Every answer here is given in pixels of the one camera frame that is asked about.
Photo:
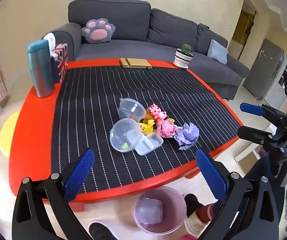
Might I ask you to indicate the potted cactus striped pot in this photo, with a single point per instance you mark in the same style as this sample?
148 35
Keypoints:
182 57

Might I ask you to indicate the white slipper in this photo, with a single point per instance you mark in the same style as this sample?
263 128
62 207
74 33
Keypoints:
98 231
196 223

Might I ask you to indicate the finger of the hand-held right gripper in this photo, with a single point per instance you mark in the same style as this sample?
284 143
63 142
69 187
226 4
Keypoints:
253 135
252 108

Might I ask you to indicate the pink plastic trash bin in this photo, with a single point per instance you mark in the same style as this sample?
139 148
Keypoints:
176 200

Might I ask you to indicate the purple paper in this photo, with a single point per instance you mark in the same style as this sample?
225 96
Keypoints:
187 135
149 211

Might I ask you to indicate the pink paper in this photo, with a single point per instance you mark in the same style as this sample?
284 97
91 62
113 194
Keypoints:
167 128

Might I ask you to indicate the black striped table mat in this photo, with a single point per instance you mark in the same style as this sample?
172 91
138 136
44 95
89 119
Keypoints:
108 90

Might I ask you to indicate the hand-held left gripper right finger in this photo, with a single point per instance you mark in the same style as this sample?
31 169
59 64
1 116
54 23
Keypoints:
212 175

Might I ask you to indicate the teal thermos bottle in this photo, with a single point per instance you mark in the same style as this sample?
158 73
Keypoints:
41 70

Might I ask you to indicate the wooden phone stand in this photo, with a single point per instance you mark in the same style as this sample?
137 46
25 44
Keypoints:
136 63

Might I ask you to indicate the grey fabric sofa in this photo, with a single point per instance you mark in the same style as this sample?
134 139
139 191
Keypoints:
133 47

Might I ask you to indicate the white rectangular compartment container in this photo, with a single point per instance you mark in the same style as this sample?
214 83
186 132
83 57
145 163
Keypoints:
147 146

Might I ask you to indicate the small clear round container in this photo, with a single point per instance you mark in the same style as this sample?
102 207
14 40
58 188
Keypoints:
131 108

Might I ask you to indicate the large clear round container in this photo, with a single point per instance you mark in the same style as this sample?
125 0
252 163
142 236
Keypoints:
123 135

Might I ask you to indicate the flag print tissue box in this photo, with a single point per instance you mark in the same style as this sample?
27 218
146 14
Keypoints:
59 62

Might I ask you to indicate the yellow stool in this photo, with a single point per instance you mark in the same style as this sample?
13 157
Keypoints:
7 135

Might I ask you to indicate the light blue pillow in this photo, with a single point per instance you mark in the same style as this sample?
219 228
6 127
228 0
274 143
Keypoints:
217 51

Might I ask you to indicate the pink toy figure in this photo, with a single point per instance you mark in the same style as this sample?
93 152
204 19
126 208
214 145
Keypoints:
157 112

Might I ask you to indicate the grey pink paw cushion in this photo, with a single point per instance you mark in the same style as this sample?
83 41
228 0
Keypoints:
97 33

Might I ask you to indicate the grey refrigerator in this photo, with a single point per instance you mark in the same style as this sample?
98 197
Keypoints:
263 67

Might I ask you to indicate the wooden door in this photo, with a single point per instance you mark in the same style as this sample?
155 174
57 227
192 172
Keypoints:
243 30

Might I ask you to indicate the orange translucent toy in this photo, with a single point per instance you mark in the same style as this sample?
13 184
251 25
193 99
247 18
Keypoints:
148 116

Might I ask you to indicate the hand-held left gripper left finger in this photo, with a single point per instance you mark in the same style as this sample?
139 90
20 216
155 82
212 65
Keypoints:
79 172

